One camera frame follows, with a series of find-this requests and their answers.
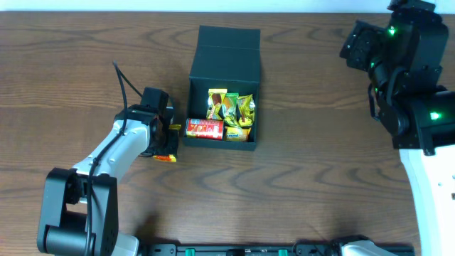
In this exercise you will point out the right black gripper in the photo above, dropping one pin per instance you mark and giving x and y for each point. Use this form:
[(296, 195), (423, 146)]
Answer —
[(364, 38)]

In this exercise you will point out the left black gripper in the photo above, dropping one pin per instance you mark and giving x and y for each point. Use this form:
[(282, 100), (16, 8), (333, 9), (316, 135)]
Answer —
[(173, 148)]

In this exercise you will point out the yellow-red snack packet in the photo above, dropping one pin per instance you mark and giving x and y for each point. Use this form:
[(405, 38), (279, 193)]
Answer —
[(170, 151)]

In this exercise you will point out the red Pringles can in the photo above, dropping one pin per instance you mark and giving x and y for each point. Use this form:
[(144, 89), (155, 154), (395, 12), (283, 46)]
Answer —
[(204, 128)]

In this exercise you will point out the yellow Apollo cake packet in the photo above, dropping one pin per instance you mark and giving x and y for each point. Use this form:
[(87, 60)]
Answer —
[(215, 101)]

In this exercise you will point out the yellow-orange biscuit packet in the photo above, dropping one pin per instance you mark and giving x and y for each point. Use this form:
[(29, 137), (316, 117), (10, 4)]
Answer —
[(237, 134)]

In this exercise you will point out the green wafer snack packet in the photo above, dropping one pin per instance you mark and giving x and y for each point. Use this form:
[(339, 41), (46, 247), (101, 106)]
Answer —
[(230, 109)]

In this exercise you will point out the yellow Apollo chocolate packet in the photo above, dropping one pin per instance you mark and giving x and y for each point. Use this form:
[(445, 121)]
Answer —
[(246, 106)]

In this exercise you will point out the dark green gift box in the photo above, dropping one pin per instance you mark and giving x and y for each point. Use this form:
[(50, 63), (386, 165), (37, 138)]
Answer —
[(225, 58)]

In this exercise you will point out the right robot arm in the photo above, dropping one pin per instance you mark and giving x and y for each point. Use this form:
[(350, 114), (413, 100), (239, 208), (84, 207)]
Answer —
[(403, 63)]

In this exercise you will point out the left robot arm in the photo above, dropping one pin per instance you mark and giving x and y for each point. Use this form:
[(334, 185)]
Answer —
[(79, 212)]

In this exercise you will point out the black mounting rail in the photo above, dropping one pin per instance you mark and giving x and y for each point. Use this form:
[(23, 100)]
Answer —
[(302, 249)]

